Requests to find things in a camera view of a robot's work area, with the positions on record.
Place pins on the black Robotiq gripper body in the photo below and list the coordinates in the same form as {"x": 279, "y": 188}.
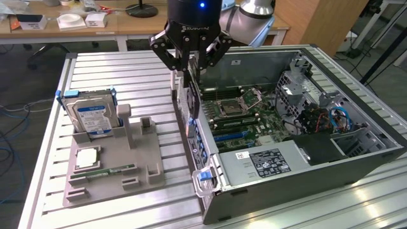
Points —
{"x": 193, "y": 14}

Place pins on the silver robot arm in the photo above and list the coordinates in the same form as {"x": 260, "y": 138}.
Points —
{"x": 254, "y": 9}

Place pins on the wooden desk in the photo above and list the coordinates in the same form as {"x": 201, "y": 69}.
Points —
{"x": 47, "y": 33}
{"x": 143, "y": 26}

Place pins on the black round lamp base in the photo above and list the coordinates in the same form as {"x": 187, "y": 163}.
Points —
{"x": 141, "y": 11}

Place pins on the small red item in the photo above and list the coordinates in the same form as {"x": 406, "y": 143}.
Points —
{"x": 105, "y": 8}

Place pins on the small white box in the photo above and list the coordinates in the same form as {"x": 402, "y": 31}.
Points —
{"x": 95, "y": 21}

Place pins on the thin metal locking lever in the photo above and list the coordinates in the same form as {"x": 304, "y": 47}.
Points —
{"x": 216, "y": 91}

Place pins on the metal socket cover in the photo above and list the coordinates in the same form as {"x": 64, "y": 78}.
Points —
{"x": 252, "y": 97}

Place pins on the white square holder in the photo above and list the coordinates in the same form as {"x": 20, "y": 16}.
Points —
{"x": 71, "y": 22}

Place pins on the CPU socket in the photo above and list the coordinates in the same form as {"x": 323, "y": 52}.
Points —
{"x": 231, "y": 108}

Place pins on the silver perforated drive cage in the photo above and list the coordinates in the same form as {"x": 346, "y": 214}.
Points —
{"x": 295, "y": 93}

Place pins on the wooden cabinet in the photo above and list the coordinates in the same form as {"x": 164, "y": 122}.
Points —
{"x": 327, "y": 21}

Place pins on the white tape roll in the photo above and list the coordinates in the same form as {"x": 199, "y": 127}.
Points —
{"x": 67, "y": 2}

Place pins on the green Dell motherboard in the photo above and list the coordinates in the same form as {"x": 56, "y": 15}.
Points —
{"x": 254, "y": 119}

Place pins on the RAM stick with white label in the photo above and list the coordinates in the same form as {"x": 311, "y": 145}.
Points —
{"x": 238, "y": 121}

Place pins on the black office chair base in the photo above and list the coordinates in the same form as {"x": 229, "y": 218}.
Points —
{"x": 47, "y": 51}

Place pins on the grey cup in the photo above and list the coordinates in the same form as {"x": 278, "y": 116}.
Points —
{"x": 51, "y": 3}

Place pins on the hard disk with blue caddy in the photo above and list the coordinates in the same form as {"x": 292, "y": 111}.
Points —
{"x": 92, "y": 117}

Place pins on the white box with black top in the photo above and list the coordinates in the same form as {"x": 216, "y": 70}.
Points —
{"x": 31, "y": 22}

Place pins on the blue expansion slot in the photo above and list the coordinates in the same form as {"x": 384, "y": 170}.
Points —
{"x": 229, "y": 136}

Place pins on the silver chipset heatsink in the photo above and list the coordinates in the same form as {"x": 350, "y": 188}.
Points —
{"x": 267, "y": 140}

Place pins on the clear plastic bag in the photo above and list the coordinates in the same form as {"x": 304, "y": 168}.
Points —
{"x": 12, "y": 6}

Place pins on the black slanted pole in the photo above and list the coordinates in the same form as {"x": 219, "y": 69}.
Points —
{"x": 382, "y": 45}

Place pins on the grey plastic parts rack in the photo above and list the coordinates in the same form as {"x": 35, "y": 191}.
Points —
{"x": 139, "y": 162}

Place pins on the grey power supply unit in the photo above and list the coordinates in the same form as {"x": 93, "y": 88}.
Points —
{"x": 235, "y": 164}

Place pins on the silver CPU chip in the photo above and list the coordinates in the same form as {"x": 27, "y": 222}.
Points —
{"x": 87, "y": 158}

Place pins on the green RAM stick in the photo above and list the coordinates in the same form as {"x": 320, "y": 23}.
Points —
{"x": 104, "y": 171}

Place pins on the blue plastic latch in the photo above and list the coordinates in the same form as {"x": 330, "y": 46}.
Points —
{"x": 204, "y": 176}

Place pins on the silver metal disk bay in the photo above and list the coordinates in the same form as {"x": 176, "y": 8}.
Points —
{"x": 359, "y": 140}

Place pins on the grey open PC case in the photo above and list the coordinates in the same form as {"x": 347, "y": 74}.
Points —
{"x": 286, "y": 190}

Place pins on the white table frame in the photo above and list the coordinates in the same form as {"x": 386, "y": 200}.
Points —
{"x": 366, "y": 23}

